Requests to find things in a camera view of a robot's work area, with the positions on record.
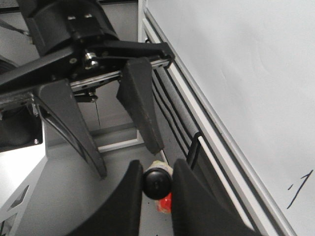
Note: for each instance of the white whiteboard marker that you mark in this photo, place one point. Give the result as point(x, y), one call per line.
point(157, 180)

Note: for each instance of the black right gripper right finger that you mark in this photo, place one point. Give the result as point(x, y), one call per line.
point(196, 213)

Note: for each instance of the red round magnet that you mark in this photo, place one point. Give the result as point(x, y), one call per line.
point(164, 205)

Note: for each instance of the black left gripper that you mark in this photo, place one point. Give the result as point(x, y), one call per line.
point(51, 82)

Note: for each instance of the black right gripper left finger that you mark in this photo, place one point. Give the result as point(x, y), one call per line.
point(120, 214)

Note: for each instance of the white whiteboard with aluminium frame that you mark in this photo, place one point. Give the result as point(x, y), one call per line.
point(254, 61)

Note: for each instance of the dark grey panel white-edged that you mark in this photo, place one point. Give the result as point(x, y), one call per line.
point(203, 164)

